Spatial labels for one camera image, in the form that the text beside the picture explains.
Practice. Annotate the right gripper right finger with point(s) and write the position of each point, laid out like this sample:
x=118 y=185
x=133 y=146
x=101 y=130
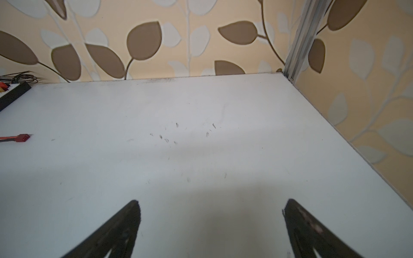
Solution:
x=309 y=238

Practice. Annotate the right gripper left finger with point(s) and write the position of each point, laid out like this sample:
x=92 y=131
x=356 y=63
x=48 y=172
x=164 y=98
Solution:
x=115 y=238

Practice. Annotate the black yellow charging board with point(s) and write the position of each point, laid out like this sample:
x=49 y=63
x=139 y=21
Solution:
x=14 y=85

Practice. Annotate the aluminium frame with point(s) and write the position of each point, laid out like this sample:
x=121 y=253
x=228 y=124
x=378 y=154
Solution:
x=312 y=15

